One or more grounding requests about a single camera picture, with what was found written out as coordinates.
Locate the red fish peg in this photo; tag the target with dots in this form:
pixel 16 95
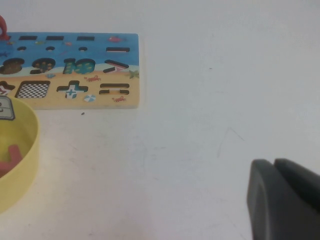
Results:
pixel 3 27

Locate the yellow plastic bowl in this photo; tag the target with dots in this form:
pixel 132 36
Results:
pixel 33 135

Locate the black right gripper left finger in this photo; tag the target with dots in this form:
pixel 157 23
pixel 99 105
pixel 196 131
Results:
pixel 280 207

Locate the colourful wooden number puzzle board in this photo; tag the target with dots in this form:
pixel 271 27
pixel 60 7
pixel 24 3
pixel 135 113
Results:
pixel 100 53

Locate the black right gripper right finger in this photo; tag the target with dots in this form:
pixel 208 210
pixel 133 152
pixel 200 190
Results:
pixel 300 177

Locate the paper label on yellow bowl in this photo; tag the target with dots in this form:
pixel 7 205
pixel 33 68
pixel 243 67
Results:
pixel 6 110

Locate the pink greater-than sign piece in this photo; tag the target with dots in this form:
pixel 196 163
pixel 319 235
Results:
pixel 15 152

